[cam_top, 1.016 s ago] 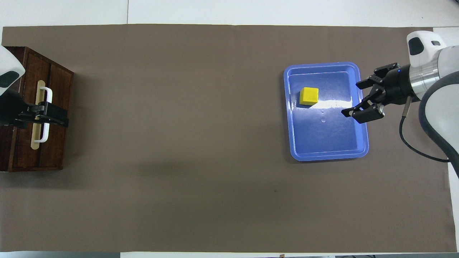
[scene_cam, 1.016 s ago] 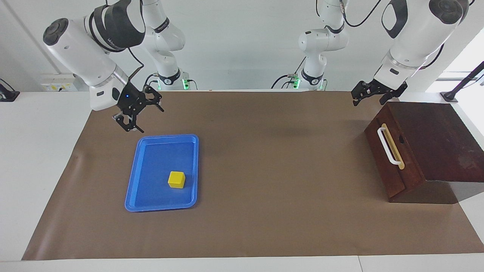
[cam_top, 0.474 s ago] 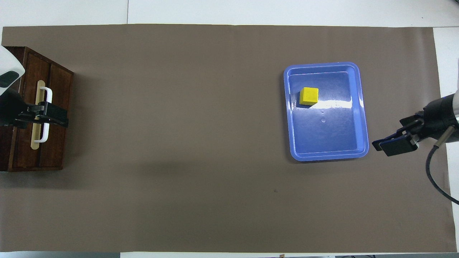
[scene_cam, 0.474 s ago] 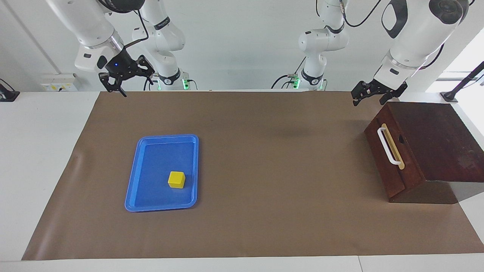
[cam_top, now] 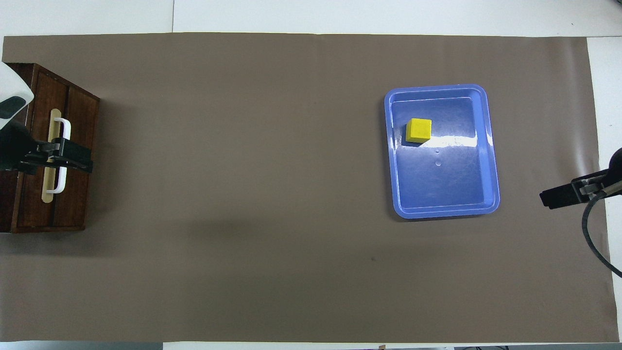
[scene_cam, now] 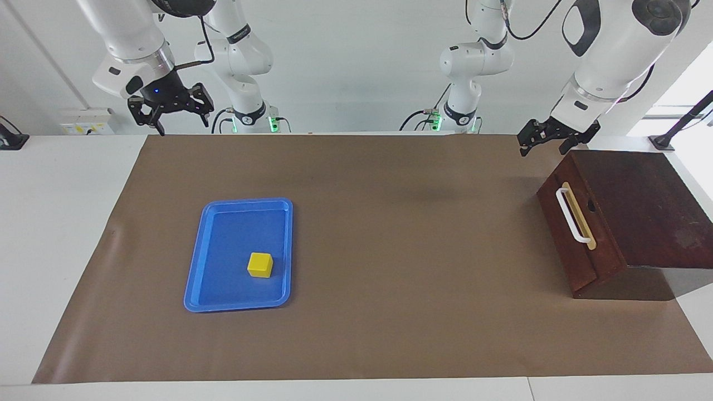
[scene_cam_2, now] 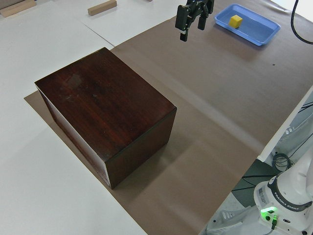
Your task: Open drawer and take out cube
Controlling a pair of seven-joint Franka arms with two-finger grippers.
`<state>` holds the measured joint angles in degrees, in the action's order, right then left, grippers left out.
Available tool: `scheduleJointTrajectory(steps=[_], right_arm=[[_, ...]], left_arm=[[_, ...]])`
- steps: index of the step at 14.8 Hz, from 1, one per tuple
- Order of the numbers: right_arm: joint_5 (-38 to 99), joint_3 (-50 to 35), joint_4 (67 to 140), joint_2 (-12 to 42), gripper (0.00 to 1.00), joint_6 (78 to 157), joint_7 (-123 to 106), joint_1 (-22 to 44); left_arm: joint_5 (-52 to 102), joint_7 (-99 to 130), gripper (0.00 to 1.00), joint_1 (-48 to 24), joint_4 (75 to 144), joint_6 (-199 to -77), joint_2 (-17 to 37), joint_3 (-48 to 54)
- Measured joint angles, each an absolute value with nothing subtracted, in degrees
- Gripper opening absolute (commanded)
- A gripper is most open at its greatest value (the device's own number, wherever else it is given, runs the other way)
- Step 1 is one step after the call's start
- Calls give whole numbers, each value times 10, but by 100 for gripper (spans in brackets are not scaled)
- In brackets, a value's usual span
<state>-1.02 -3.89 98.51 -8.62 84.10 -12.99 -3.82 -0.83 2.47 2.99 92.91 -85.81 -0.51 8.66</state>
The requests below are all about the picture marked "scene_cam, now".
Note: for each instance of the white wall socket box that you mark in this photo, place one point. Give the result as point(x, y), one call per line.
point(86, 121)

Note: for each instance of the blue plastic tray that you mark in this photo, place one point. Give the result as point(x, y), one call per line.
point(223, 256)

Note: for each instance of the yellow cube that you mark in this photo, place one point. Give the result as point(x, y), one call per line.
point(260, 265)

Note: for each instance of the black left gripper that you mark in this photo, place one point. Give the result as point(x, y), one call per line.
point(562, 131)

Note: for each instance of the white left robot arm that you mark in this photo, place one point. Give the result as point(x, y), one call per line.
point(618, 50)

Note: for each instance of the dark wooden drawer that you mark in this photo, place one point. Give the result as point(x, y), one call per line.
point(568, 250)

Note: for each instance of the brown paper table mat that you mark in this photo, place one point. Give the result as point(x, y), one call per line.
point(390, 278)

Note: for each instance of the black angled stand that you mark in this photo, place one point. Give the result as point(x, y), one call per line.
point(682, 123)

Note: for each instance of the black clamp mount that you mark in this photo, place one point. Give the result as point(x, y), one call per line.
point(11, 139)

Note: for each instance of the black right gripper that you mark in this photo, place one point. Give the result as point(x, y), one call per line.
point(161, 89)

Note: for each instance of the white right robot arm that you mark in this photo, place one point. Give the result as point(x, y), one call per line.
point(128, 28)

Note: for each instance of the dark wooden drawer cabinet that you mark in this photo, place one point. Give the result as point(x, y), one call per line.
point(652, 206)

